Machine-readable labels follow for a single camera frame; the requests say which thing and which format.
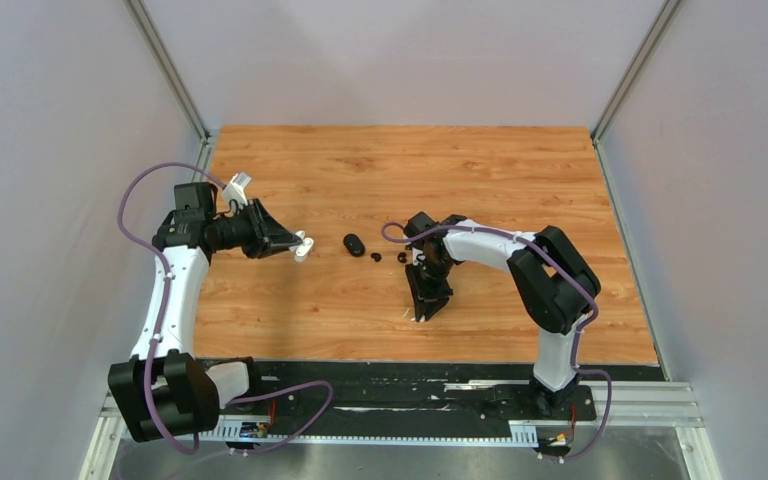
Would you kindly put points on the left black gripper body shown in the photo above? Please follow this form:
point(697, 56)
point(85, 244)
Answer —
point(247, 230)

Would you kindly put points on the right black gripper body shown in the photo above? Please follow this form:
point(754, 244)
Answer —
point(428, 286)

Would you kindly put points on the white earbud charging case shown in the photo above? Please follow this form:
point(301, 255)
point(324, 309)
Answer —
point(302, 250)

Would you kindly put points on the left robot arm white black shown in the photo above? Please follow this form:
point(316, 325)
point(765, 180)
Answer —
point(162, 391)

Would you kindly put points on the black earbud charging case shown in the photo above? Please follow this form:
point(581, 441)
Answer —
point(354, 245)

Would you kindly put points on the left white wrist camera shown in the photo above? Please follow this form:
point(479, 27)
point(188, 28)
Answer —
point(237, 187)

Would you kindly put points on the aluminium frame rail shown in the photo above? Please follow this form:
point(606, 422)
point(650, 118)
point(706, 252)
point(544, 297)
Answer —
point(619, 405)

